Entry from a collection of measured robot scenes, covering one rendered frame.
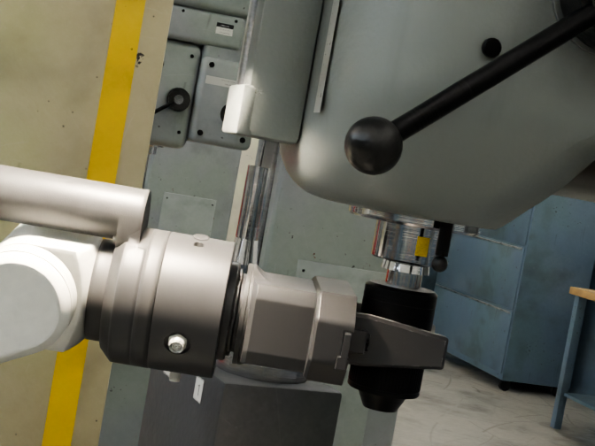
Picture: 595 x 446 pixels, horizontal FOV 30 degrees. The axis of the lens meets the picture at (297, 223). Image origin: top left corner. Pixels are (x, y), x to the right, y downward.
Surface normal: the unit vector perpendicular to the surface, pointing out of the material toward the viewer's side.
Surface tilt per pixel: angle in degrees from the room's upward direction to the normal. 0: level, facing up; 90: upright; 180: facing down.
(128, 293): 82
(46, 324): 101
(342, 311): 45
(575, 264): 90
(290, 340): 90
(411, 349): 90
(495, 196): 128
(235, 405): 90
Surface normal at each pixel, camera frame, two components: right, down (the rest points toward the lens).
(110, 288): -0.66, -0.20
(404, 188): 0.04, 0.65
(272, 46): 0.28, 0.10
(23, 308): -0.01, 0.24
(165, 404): -0.90, -0.14
